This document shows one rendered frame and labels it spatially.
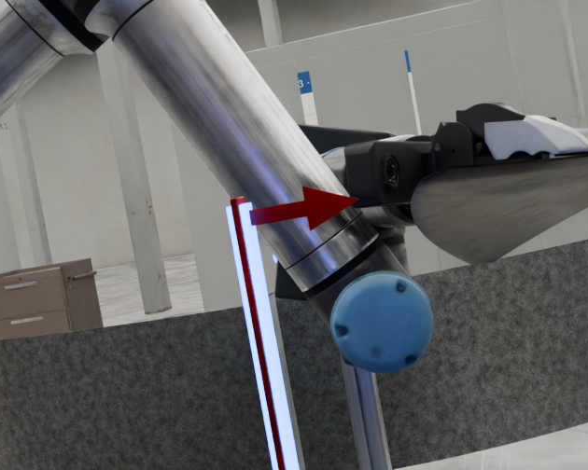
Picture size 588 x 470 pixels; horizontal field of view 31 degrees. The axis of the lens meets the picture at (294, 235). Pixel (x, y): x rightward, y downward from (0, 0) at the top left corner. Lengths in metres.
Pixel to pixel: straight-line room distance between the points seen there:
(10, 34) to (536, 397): 1.68
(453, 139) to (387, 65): 5.83
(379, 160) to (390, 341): 0.13
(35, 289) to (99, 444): 4.85
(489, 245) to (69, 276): 6.62
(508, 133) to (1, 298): 6.74
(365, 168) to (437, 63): 5.81
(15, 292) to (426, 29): 3.19
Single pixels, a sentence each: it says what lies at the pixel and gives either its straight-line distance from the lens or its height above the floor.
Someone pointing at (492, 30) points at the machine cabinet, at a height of 1.86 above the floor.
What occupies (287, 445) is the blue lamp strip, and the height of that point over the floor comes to 1.06.
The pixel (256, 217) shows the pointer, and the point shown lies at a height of 1.18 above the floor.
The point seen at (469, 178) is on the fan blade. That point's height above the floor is 1.18.
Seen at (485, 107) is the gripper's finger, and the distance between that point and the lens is 0.75.
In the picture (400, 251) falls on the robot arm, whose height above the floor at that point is 1.12.
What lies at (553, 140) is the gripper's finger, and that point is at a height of 1.19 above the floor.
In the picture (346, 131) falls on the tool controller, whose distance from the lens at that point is 1.12.
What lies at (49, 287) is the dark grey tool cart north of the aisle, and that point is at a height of 0.77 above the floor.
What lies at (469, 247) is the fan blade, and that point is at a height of 1.14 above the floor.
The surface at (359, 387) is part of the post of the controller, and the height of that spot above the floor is 0.97.
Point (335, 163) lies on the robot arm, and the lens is 0.91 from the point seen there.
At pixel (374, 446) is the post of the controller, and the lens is 1.10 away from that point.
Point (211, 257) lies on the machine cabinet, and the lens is 7.02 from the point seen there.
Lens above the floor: 1.20
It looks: 3 degrees down
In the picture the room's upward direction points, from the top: 10 degrees counter-clockwise
